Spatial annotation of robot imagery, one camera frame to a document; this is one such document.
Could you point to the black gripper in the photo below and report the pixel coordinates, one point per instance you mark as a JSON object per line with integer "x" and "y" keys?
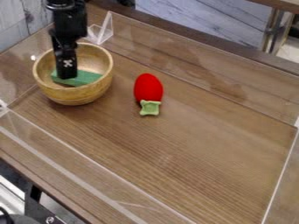
{"x": 70, "y": 28}

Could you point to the green block stick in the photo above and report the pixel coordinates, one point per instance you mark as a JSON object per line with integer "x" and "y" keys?
{"x": 83, "y": 79}

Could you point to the brown wooden bowl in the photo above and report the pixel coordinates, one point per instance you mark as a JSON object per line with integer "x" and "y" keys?
{"x": 95, "y": 61}

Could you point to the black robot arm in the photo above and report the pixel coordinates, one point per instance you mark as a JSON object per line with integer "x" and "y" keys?
{"x": 68, "y": 3}

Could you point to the red plush strawberry toy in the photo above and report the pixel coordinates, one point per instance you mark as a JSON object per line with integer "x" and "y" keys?
{"x": 148, "y": 92}

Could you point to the metal table leg background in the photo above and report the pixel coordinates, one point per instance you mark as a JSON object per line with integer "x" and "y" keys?
{"x": 277, "y": 30}

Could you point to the clear acrylic corner bracket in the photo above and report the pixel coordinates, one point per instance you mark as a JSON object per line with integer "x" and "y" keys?
{"x": 99, "y": 33}

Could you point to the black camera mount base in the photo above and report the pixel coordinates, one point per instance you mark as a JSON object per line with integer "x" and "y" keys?
{"x": 18, "y": 212}

